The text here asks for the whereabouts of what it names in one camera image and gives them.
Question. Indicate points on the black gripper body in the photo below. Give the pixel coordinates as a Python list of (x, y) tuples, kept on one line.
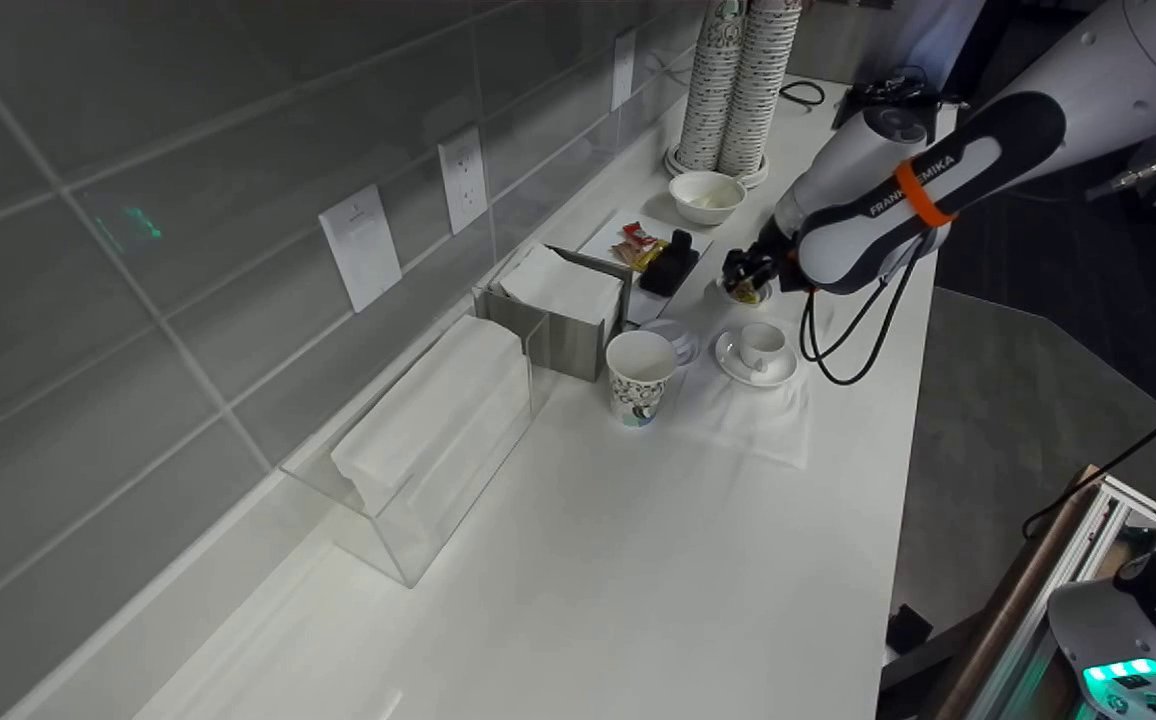
[(764, 266)]

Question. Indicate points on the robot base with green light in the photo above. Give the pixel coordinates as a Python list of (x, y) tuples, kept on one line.
[(1075, 627)]

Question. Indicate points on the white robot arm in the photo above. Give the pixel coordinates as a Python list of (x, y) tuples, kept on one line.
[(1085, 99)]

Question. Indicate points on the small white bowl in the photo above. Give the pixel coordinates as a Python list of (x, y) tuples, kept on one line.
[(755, 305)]

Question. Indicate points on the red sachets on tray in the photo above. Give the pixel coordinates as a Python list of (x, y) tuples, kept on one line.
[(638, 250)]

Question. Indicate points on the white cup on saucer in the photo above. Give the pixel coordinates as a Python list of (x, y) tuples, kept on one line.
[(762, 344)]

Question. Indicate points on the white saucer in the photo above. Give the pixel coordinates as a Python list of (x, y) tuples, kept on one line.
[(733, 370)]

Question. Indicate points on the black object on tray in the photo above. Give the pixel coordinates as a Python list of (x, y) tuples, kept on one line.
[(671, 270)]

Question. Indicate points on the white rectangular tray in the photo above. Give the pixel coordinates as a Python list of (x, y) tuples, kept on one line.
[(645, 305)]

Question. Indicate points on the patterned paper cup back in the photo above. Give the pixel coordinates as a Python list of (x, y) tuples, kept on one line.
[(638, 367)]

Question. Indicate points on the tall paper cup stack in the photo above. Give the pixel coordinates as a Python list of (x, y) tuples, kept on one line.
[(769, 28)]

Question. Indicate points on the grey napkin box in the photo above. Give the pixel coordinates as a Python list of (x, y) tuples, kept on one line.
[(561, 305)]

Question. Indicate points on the short paper cup stack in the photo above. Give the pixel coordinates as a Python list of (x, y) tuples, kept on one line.
[(710, 90)]

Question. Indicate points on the clear acrylic towel holder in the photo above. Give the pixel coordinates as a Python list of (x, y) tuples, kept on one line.
[(400, 474)]

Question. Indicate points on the white wall outlet right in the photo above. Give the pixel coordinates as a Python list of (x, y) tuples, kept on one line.
[(622, 70)]

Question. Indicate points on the white wall outlet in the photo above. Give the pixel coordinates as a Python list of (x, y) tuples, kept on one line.
[(622, 70), (463, 171), (363, 244)]

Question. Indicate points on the white wall outlet middle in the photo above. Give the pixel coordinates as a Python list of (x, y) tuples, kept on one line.
[(463, 171)]

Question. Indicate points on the white wall outlet left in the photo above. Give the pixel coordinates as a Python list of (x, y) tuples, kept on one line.
[(363, 244)]

